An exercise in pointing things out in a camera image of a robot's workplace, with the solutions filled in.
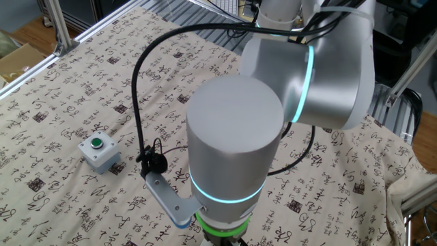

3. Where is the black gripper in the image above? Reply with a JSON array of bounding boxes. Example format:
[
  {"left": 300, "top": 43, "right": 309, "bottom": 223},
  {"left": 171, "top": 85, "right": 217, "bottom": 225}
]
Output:
[{"left": 203, "top": 232, "right": 247, "bottom": 246}]

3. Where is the green button white box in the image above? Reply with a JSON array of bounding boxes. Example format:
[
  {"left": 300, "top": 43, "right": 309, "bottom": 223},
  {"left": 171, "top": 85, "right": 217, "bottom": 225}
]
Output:
[{"left": 77, "top": 131, "right": 122, "bottom": 175}]

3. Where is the beige calligraphy print tablecloth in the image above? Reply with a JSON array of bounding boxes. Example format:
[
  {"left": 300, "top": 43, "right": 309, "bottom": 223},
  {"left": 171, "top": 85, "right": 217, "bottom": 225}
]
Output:
[{"left": 0, "top": 5, "right": 437, "bottom": 246}]

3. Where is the dark equipment rack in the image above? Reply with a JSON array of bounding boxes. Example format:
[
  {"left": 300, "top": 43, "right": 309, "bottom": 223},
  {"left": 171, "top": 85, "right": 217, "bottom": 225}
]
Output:
[{"left": 37, "top": 0, "right": 134, "bottom": 33}]

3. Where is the brown cardboard box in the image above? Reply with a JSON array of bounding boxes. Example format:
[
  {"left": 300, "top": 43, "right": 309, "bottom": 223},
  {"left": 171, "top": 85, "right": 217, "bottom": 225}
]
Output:
[{"left": 0, "top": 42, "right": 47, "bottom": 83}]

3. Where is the olive green bag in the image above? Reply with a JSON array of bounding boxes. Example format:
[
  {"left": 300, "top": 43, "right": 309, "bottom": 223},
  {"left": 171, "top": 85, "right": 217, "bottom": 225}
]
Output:
[{"left": 0, "top": 30, "right": 21, "bottom": 59}]

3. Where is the green flange adapter ring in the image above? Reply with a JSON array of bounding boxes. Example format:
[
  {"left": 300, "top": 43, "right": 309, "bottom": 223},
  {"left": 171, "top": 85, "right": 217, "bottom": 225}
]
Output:
[{"left": 194, "top": 211, "right": 252, "bottom": 238}]

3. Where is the silver wrist camera blue end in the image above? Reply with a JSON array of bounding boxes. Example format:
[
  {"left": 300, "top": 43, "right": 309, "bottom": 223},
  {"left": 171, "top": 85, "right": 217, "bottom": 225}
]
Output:
[{"left": 143, "top": 170, "right": 206, "bottom": 229}]

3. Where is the black camera cable plug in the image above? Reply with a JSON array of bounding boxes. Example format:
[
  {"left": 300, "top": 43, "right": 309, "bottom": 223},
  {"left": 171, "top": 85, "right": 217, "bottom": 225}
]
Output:
[{"left": 135, "top": 138, "right": 169, "bottom": 178}]

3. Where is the aluminium table edge rail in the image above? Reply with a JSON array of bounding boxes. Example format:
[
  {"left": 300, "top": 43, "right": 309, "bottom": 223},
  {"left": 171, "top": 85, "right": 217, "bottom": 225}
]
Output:
[
  {"left": 0, "top": 0, "right": 136, "bottom": 100},
  {"left": 401, "top": 182, "right": 437, "bottom": 246}
]

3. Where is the chrome stool ring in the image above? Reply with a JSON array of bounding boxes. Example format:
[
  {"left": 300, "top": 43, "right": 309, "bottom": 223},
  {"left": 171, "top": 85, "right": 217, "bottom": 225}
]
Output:
[{"left": 421, "top": 203, "right": 437, "bottom": 242}]

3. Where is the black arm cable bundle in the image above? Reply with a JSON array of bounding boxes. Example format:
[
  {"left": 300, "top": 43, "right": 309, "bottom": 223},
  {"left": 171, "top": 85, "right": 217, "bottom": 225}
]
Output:
[{"left": 130, "top": 0, "right": 366, "bottom": 177}]

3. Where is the black cable loop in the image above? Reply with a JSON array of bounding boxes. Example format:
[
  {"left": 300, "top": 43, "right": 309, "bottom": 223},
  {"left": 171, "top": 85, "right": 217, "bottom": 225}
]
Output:
[{"left": 392, "top": 87, "right": 424, "bottom": 139}]

